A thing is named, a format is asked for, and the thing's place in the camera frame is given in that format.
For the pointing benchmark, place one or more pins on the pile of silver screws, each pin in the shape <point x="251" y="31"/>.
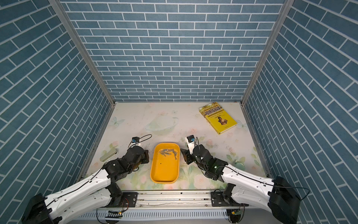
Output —
<point x="168" y="152"/>

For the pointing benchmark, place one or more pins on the yellow plastic storage tray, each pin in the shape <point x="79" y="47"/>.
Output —
<point x="165" y="169"/>

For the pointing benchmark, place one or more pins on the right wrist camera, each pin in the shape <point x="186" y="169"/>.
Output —
<point x="191" y="143"/>

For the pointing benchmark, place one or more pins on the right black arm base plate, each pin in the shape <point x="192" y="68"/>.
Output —
<point x="219" y="199"/>

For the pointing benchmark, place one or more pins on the yellow paperback book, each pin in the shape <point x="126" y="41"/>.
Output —
<point x="218" y="118"/>

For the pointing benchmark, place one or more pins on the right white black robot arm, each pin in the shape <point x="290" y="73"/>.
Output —
<point x="242" y="188"/>

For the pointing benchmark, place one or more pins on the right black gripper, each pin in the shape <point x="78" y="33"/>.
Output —
<point x="187" y="156"/>

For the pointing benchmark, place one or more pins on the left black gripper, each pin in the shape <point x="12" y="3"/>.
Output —
<point x="145" y="154"/>

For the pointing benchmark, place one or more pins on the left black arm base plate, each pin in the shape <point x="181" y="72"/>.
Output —
<point x="127" y="200"/>

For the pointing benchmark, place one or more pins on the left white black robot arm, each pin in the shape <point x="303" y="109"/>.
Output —
<point x="37" y="212"/>

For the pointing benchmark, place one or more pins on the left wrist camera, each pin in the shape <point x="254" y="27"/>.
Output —
<point x="135" y="141"/>

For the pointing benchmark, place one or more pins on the white slotted cable duct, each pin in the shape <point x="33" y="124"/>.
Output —
<point x="148" y="215"/>

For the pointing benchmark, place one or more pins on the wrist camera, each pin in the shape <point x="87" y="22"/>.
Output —
<point x="135" y="141"/>
<point x="191" y="143"/>

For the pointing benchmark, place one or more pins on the aluminium mounting rail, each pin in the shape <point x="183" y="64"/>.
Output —
<point x="173" y="199"/>

